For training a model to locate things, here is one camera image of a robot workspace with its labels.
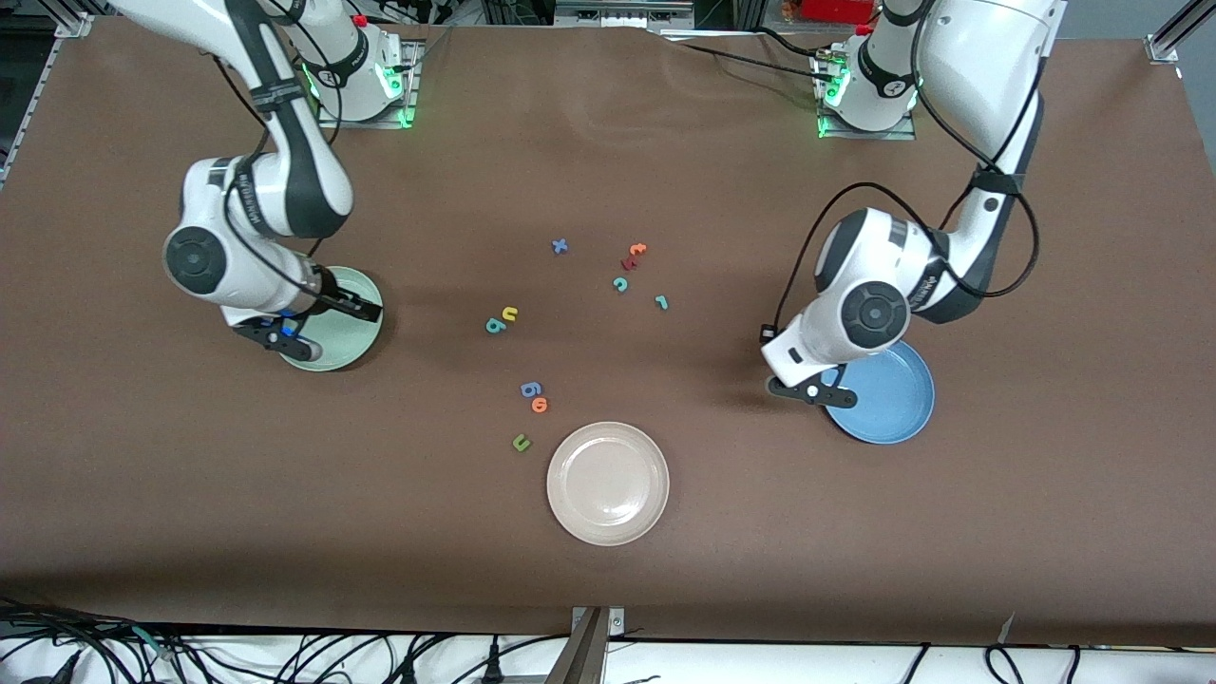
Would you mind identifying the brown table cover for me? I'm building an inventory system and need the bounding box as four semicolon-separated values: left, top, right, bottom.
0;17;1216;647

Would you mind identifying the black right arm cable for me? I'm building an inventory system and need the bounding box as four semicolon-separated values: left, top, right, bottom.
209;0;357;314

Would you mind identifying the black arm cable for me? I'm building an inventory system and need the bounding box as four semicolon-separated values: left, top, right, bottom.
774;0;1041;329
209;0;357;314

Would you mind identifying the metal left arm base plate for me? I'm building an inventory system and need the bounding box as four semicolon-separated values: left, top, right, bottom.
815;52;919;142

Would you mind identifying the blue plate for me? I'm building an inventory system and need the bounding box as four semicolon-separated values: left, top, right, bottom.
821;339;937;446

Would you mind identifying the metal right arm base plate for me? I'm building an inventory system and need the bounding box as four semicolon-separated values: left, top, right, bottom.
316;40;424;130

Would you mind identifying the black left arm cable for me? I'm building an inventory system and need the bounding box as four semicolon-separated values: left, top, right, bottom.
774;0;1041;329

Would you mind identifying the green plate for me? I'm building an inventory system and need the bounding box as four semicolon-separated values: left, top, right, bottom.
278;265;385;372

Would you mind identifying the beige plate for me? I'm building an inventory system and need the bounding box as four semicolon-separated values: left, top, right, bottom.
546;421;671;547

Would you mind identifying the aluminium profile bracket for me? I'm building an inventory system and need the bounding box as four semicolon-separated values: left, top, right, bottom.
544;606;628;684

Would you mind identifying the black base cable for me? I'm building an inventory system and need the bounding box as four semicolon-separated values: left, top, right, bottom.
655;33;837;77
755;27;846;63

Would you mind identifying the grey metal frame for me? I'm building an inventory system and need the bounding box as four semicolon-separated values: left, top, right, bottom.
554;0;696;29

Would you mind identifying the red box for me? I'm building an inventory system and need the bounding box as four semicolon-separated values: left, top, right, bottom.
798;0;877;26

